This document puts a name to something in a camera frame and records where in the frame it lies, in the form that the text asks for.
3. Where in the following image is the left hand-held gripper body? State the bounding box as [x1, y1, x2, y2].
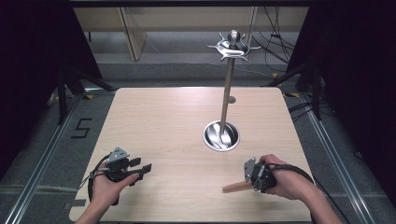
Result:
[104, 147, 134, 183]

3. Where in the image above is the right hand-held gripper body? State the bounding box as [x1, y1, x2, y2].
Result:
[243, 157, 277, 194]

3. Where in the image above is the utensil with wooden handle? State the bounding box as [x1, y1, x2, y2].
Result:
[221, 181, 254, 194]

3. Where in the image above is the steel utensil rack with hooks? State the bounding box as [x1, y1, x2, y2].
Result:
[202, 29, 262, 153]

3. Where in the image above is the person's left hand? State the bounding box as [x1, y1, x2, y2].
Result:
[90, 172, 140, 208]

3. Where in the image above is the person's right hand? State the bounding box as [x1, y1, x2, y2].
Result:
[259, 154, 313, 202]

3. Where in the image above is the black tripod stand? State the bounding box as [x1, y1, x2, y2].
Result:
[55, 65, 117, 126]
[262, 61, 324, 121]

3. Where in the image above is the black curtain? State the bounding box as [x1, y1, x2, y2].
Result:
[285, 5, 396, 207]
[0, 0, 104, 182]

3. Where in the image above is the left hand-held gripper black cable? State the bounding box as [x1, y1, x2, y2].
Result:
[78, 153, 112, 203]

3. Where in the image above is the hand-held gripper black cable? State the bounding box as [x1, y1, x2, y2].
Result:
[78, 153, 112, 203]
[269, 163, 353, 224]

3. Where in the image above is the right hand-held gripper black cable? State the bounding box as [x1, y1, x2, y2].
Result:
[269, 163, 353, 224]

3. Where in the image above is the aluminium floor rail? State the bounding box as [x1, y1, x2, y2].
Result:
[298, 92, 379, 224]
[3, 92, 84, 224]

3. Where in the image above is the black floor cable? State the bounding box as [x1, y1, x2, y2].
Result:
[288, 101, 316, 123]

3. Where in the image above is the bundle of black floor cables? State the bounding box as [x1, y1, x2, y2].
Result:
[250, 7, 301, 75]

